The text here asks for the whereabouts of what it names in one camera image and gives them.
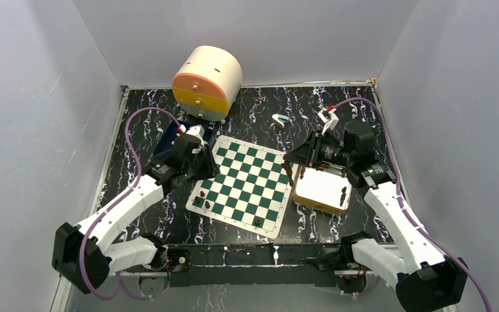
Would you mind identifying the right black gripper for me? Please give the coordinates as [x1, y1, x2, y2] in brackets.
[283, 129, 354, 169]

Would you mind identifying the brown bishop chess piece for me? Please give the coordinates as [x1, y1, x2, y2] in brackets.
[281, 161, 294, 187]

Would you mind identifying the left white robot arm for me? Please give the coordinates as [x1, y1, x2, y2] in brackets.
[51, 126, 219, 294]

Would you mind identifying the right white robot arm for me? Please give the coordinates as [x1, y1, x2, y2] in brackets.
[283, 121, 467, 311]

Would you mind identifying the green white chess board mat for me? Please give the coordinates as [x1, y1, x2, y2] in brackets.
[185, 135, 292, 239]

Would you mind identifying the small white blue clip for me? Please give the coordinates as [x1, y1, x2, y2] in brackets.
[272, 114, 290, 129]

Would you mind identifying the dark blue plastic bin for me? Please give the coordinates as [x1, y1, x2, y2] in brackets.
[153, 121, 217, 156]

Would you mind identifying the round drawer cabinet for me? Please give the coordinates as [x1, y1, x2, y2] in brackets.
[172, 45, 242, 122]

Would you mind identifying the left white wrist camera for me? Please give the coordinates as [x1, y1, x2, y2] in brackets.
[177, 125, 205, 144]

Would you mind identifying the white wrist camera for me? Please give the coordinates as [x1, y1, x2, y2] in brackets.
[177, 125, 205, 144]
[318, 106, 339, 135]

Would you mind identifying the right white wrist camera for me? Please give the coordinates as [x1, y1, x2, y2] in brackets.
[318, 106, 339, 135]

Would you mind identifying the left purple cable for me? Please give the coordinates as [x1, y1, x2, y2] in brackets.
[78, 107, 186, 301]

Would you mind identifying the black base frame rail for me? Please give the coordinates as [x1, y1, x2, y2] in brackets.
[137, 243, 368, 298]

